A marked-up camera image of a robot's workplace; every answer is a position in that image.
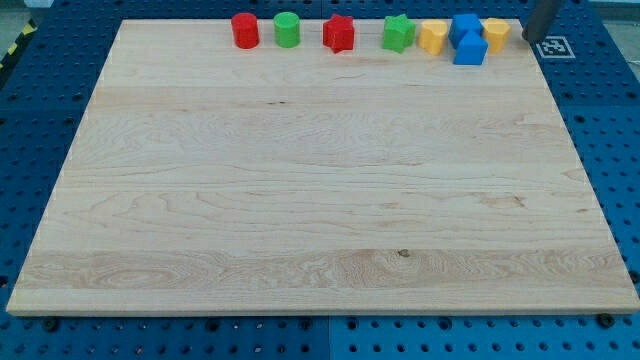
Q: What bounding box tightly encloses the blue cube block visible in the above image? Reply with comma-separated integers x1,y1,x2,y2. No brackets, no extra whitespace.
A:
448,13,483,49

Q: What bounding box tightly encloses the green star block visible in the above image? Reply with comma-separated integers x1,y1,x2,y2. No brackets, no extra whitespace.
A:
382,14,416,53

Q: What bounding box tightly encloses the red star block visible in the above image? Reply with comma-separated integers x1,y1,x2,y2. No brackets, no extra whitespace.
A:
323,14,355,53

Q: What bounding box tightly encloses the yellow hexagon block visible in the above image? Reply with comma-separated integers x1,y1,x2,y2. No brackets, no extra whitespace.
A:
482,18,511,54

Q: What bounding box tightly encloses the red cylinder block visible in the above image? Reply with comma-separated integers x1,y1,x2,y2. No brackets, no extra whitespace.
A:
231,12,260,49

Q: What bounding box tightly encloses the black bolt front right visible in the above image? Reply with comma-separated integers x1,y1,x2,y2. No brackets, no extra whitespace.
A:
596,313,616,329

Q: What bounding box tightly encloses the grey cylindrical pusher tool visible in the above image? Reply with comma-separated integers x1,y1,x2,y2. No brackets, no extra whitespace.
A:
521,0,564,44

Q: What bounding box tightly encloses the green cylinder block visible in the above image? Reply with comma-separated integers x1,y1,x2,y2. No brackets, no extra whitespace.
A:
273,12,300,48

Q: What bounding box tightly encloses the white fiducial marker tag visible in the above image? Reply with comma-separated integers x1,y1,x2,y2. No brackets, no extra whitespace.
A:
535,36,575,59

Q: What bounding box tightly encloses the wooden board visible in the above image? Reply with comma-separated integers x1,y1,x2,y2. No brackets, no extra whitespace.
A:
7,20,639,316

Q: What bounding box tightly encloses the yellow heart block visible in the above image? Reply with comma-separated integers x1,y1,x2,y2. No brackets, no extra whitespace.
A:
417,19,449,55

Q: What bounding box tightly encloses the blue triangular block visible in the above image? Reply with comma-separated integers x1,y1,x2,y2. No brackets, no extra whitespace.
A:
453,31,489,66

